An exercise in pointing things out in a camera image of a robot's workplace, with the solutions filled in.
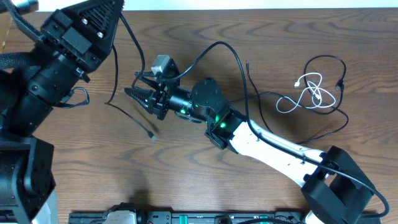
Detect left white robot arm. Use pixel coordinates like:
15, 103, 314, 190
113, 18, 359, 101
1, 0, 124, 223

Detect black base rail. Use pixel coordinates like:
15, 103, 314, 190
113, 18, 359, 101
68, 210, 321, 224

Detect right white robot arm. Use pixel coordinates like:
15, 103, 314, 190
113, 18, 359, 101
124, 79, 374, 223

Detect long black cable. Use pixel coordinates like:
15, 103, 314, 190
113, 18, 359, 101
228, 61, 349, 146

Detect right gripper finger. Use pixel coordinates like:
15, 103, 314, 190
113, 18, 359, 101
133, 72, 159, 90
124, 87, 154, 108

